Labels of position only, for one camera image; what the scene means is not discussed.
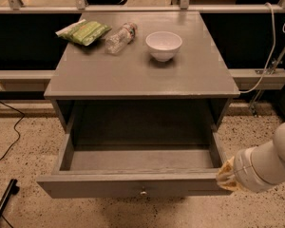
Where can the padded gripper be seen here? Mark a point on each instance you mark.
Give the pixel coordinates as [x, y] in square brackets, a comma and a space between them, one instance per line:
[242, 171]

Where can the grey top drawer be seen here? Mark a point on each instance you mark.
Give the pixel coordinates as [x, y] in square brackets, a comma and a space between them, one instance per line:
[137, 149]

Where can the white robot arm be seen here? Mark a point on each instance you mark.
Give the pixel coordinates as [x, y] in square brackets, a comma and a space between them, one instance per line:
[256, 169]

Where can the white ceramic bowl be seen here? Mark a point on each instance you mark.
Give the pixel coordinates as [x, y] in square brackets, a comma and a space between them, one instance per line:
[163, 45]

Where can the grey wooden nightstand cabinet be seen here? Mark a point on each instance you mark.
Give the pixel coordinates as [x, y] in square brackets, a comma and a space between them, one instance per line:
[196, 72]

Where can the clear plastic water bottle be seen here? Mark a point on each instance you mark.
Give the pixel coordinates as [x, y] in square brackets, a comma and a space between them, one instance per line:
[116, 42]

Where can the green snack bag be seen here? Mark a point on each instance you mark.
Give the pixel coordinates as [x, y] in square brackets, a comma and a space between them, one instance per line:
[83, 32]

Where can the black stand leg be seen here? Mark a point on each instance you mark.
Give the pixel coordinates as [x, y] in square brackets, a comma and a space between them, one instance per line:
[11, 190]

